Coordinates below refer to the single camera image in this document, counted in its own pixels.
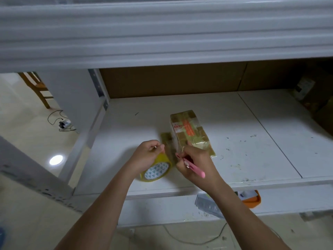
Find person's right hand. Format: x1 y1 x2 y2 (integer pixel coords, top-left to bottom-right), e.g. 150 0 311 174
175 144 224 195

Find person's left hand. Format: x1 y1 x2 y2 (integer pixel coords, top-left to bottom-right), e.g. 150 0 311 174
125 139 166 179

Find pink utility knife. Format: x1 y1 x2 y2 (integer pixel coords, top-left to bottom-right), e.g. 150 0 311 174
175 152 207 179

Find yellow tape roll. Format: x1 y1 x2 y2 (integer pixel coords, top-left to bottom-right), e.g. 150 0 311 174
139 152 172 183

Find small taped carton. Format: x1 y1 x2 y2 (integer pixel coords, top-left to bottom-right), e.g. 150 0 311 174
159 110 216 159

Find white metal shelf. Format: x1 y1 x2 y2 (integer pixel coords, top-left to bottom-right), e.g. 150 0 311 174
0 0 333 227

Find boxes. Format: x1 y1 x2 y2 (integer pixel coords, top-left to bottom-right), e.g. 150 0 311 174
292 70 331 114

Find person's right forearm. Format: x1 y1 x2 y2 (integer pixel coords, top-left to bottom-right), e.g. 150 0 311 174
207 182 292 250

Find person's left forearm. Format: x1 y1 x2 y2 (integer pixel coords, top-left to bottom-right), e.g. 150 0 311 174
54 169 137 250

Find orange plastic object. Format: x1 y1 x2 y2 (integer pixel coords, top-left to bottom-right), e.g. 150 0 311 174
237 189 262 209

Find white power strip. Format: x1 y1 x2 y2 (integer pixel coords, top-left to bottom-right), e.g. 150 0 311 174
58 118 75 131

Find wooden chair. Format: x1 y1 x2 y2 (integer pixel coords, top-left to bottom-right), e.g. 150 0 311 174
18 71 54 110

